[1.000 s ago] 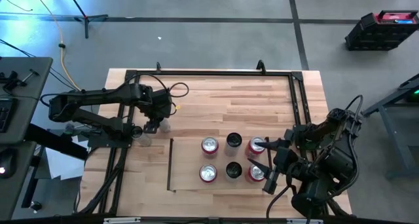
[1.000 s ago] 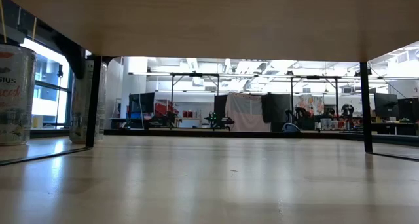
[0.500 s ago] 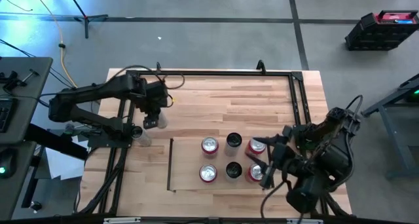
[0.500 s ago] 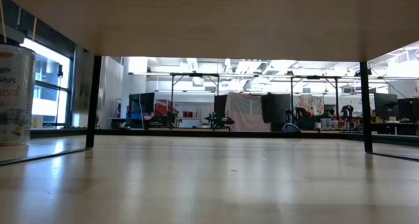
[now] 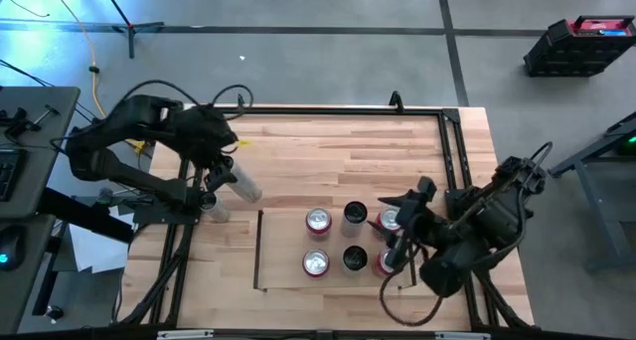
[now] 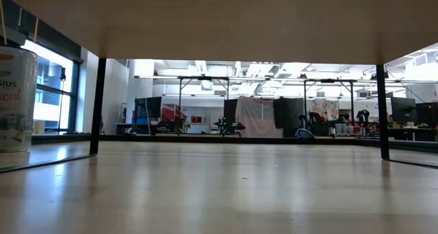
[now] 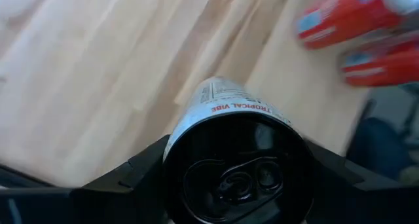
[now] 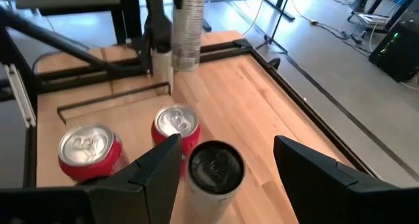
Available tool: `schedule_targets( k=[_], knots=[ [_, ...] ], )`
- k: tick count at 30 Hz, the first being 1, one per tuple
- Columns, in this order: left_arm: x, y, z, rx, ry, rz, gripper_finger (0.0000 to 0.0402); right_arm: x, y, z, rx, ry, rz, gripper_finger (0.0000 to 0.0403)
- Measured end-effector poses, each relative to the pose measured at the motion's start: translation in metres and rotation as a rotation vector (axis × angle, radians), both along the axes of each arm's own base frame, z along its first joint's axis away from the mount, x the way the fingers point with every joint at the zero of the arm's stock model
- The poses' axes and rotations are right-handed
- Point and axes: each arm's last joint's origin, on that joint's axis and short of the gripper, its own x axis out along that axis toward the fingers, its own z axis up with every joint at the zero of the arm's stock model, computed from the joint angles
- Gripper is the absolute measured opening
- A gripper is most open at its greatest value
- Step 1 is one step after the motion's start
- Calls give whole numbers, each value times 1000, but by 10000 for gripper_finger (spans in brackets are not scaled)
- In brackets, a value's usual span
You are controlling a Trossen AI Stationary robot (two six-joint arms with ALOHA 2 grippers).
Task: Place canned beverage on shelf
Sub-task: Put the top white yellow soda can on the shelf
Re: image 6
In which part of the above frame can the black computer monitor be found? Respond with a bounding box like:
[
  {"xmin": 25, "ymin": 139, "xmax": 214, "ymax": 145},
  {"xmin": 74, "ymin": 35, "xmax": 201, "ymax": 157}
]
[
  {"xmin": 390, "ymin": 96, "xmax": 418, "ymax": 126},
  {"xmin": 133, "ymin": 96, "xmax": 163, "ymax": 120},
  {"xmin": 415, "ymin": 102, "xmax": 438, "ymax": 129}
]

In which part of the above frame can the black tripod stand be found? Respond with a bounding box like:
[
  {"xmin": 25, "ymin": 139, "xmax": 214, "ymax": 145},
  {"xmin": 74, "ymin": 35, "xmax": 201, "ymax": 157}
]
[{"xmin": 57, "ymin": 66, "xmax": 68, "ymax": 134}]

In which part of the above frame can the black device with green lights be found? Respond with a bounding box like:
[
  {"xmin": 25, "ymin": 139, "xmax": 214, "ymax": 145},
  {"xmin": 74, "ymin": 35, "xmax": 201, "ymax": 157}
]
[{"xmin": 214, "ymin": 116, "xmax": 246, "ymax": 138}]

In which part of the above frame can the red white banner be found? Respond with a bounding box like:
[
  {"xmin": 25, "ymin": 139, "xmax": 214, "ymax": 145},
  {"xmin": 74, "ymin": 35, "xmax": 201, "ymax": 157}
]
[{"xmin": 161, "ymin": 103, "xmax": 188, "ymax": 122}]

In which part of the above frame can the wooden shelf with black legs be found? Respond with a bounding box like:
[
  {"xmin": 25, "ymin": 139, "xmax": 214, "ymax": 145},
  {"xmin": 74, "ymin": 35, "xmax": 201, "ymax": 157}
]
[{"xmin": 0, "ymin": 0, "xmax": 438, "ymax": 175}]

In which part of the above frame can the white Celsius slim can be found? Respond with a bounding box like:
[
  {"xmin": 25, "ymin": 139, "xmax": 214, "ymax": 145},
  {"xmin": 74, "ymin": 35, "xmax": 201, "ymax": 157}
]
[{"xmin": 0, "ymin": 45, "xmax": 39, "ymax": 153}]

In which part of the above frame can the small black panel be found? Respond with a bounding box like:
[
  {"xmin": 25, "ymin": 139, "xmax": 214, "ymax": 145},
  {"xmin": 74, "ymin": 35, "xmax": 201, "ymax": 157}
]
[{"xmin": 224, "ymin": 99, "xmax": 239, "ymax": 124}]

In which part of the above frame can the pale hanging cloth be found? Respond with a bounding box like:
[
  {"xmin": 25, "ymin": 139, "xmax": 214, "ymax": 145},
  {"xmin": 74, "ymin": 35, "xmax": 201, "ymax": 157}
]
[{"xmin": 235, "ymin": 96, "xmax": 284, "ymax": 138}]

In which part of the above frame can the small background wooden shelf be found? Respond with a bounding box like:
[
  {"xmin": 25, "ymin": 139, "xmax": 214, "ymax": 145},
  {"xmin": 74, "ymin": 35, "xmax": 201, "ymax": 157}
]
[{"xmin": 183, "ymin": 122, "xmax": 212, "ymax": 135}]

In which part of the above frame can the window with dark frame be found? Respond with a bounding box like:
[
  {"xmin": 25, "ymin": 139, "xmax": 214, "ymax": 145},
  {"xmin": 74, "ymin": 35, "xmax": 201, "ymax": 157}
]
[{"xmin": 20, "ymin": 38, "xmax": 83, "ymax": 135}]

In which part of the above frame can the dark background desk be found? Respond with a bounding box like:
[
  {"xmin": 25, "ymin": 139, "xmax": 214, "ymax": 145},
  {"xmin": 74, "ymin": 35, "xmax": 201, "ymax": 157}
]
[{"xmin": 388, "ymin": 126, "xmax": 438, "ymax": 142}]

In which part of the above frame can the black metal gantry frame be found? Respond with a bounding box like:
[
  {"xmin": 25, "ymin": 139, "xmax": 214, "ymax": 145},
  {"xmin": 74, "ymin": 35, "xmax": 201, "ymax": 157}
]
[
  {"xmin": 177, "ymin": 75, "xmax": 231, "ymax": 136},
  {"xmin": 303, "ymin": 78, "xmax": 356, "ymax": 125}
]

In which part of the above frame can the blue grey dome object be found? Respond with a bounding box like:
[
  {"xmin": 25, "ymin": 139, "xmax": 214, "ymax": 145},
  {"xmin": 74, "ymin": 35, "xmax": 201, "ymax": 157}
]
[{"xmin": 296, "ymin": 127, "xmax": 315, "ymax": 140}]

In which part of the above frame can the large black panel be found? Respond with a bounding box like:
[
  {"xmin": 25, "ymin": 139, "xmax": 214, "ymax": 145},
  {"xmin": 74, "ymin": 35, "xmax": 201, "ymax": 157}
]
[{"xmin": 272, "ymin": 96, "xmax": 305, "ymax": 138}]

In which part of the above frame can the black aluminium table frame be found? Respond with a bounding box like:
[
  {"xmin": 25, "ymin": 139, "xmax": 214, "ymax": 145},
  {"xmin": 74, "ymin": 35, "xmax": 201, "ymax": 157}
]
[{"xmin": 30, "ymin": 133, "xmax": 438, "ymax": 155}]

